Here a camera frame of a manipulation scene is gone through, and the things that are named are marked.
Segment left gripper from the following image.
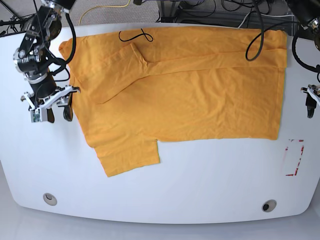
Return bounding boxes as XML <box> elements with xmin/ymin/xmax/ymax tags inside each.
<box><xmin>300</xmin><ymin>84</ymin><xmax>320</xmax><ymax>118</ymax></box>

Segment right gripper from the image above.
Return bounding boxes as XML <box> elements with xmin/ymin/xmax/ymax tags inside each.
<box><xmin>20</xmin><ymin>85</ymin><xmax>81</xmax><ymax>123</ymax></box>

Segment yellow T-shirt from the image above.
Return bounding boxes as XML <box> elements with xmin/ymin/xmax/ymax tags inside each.
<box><xmin>69</xmin><ymin>26</ymin><xmax>287</xmax><ymax>177</ymax></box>

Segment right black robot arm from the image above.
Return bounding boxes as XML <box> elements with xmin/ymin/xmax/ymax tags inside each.
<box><xmin>13</xmin><ymin>0</ymin><xmax>80</xmax><ymax>123</ymax></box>

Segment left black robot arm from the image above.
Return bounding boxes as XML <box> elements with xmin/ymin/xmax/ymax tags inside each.
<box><xmin>286</xmin><ymin>0</ymin><xmax>320</xmax><ymax>119</ymax></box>

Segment red tape rectangle marking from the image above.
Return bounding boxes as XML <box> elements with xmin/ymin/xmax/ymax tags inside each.
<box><xmin>282</xmin><ymin>139</ymin><xmax>305</xmax><ymax>177</ymax></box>

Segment left table grommet hole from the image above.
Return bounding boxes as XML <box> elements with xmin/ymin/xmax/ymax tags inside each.
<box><xmin>43</xmin><ymin>193</ymin><xmax>58</xmax><ymax>206</ymax></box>

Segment table grommet hole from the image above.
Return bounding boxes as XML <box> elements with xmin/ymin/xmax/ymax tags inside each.
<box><xmin>261</xmin><ymin>199</ymin><xmax>277</xmax><ymax>213</ymax></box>
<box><xmin>43</xmin><ymin>193</ymin><xmax>58</xmax><ymax>206</ymax></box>

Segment right table grommet hole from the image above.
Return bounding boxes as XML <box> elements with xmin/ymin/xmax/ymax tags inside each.
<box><xmin>261</xmin><ymin>199</ymin><xmax>277</xmax><ymax>213</ymax></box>

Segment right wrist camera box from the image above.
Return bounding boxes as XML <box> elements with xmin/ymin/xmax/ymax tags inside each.
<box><xmin>30</xmin><ymin>108</ymin><xmax>48</xmax><ymax>123</ymax></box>

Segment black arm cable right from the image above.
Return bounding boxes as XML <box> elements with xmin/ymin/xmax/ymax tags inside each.
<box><xmin>49</xmin><ymin>9</ymin><xmax>77</xmax><ymax>66</ymax></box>

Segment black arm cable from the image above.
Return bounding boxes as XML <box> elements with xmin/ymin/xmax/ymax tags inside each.
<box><xmin>244</xmin><ymin>0</ymin><xmax>320</xmax><ymax>73</ymax></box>
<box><xmin>49</xmin><ymin>9</ymin><xmax>77</xmax><ymax>66</ymax></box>

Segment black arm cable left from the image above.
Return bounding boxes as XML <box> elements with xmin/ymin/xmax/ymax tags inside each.
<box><xmin>244</xmin><ymin>0</ymin><xmax>320</xmax><ymax>73</ymax></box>

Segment yellow cable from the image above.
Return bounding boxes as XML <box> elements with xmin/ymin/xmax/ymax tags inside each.
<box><xmin>78</xmin><ymin>0</ymin><xmax>131</xmax><ymax>27</ymax></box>

